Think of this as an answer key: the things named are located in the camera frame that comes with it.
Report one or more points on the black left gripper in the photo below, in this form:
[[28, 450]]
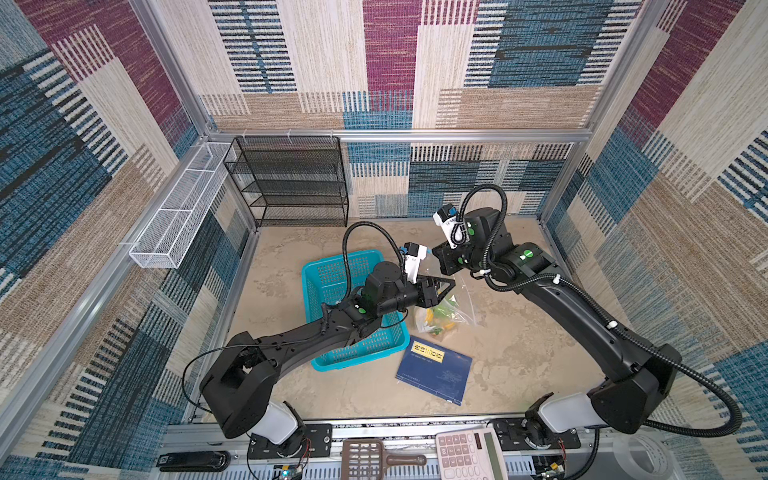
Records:
[[426, 298]]

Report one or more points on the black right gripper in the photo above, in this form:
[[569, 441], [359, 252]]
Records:
[[444, 255]]

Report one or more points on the green apple toy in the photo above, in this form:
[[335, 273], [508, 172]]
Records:
[[445, 310]]

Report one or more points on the clear zip top bag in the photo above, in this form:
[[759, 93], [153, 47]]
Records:
[[459, 296]]

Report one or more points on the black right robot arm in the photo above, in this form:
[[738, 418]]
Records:
[[638, 374]]

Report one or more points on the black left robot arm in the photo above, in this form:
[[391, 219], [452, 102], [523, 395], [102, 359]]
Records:
[[238, 386]]

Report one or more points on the blue booklet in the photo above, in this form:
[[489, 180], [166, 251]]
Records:
[[436, 370]]

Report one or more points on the pink calculator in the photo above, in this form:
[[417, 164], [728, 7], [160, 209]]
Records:
[[472, 454]]

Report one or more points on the brown slotted spatula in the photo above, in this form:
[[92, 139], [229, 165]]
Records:
[[369, 459]]

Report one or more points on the clear tape roll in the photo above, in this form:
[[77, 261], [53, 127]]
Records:
[[642, 457]]

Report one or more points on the black stapler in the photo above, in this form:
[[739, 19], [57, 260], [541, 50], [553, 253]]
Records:
[[208, 461]]

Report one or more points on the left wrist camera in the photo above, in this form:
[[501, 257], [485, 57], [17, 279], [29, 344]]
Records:
[[414, 254]]

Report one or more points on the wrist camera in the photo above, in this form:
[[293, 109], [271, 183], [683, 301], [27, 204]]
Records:
[[446, 218], [414, 254]]

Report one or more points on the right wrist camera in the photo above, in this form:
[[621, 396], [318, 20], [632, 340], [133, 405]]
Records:
[[446, 218]]

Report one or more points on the black wire shelf rack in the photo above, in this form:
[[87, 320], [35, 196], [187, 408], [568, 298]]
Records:
[[290, 181]]

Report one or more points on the white wire mesh tray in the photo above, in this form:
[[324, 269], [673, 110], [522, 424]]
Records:
[[166, 239]]

